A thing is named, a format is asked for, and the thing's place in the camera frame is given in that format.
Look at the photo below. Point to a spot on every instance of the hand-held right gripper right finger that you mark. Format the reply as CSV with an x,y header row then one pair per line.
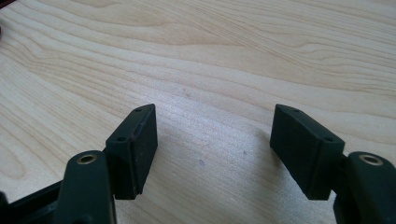
x,y
305,149

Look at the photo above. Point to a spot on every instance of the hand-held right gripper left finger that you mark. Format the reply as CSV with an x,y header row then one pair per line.
x,y
134,155

